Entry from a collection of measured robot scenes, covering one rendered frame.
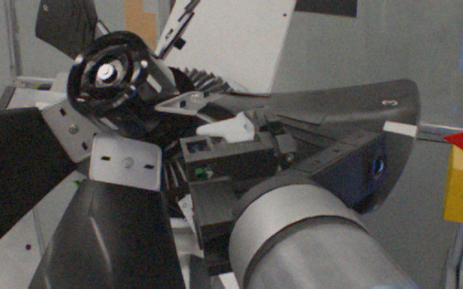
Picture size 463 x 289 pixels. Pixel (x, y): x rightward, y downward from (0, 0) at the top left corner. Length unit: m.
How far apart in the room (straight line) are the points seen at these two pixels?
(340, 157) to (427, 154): 0.92
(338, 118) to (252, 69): 0.37
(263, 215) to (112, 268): 0.31
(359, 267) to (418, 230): 1.14
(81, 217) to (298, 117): 0.26
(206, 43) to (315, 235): 0.71
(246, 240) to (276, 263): 0.04
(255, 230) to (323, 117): 0.26
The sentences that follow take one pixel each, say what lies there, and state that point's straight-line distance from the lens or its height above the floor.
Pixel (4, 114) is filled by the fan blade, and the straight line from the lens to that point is 0.68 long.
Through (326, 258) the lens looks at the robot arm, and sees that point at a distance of 0.19.
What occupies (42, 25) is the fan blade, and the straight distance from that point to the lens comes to 0.88.
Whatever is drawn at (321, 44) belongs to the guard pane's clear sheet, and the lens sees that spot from 1.23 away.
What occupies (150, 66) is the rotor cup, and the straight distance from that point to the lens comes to 0.54.
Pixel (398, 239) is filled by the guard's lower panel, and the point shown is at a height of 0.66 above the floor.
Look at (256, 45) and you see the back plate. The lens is 0.85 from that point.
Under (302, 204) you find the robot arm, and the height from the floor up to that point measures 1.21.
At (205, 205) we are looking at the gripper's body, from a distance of 0.29.
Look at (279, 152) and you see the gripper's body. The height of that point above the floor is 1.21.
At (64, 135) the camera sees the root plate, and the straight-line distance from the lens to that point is 0.65.
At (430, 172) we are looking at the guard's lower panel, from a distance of 1.25.
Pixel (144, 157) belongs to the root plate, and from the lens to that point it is 0.58.
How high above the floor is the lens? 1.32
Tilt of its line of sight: 19 degrees down
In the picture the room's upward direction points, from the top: straight up
